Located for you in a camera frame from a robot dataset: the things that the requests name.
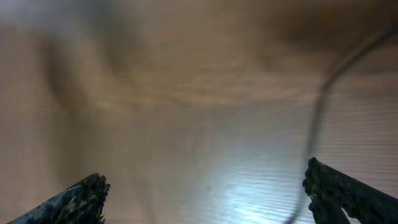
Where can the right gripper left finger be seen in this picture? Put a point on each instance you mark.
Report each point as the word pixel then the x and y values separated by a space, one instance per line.
pixel 82 203

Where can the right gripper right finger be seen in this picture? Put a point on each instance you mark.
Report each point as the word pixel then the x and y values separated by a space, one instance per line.
pixel 336 197

